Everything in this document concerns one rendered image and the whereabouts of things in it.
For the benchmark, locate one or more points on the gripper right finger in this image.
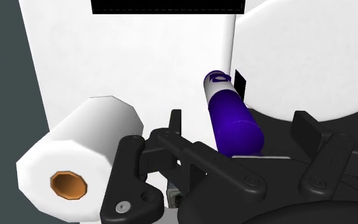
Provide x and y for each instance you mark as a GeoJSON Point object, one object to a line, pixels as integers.
{"type": "Point", "coordinates": [327, 161]}

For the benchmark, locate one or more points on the white toilet paper roll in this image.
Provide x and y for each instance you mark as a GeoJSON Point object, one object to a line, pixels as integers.
{"type": "Point", "coordinates": [82, 145]}

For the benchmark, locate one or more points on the purple and white bottle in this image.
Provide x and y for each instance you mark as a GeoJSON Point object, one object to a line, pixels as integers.
{"type": "Point", "coordinates": [233, 124]}

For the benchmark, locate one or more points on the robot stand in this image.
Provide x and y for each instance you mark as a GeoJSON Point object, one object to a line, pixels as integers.
{"type": "Point", "coordinates": [166, 6]}

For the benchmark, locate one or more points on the small black flat plate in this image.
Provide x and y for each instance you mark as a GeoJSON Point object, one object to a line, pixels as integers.
{"type": "Point", "coordinates": [240, 84]}

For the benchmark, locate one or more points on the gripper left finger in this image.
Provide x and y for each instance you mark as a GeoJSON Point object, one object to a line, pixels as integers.
{"type": "Point", "coordinates": [194, 155]}

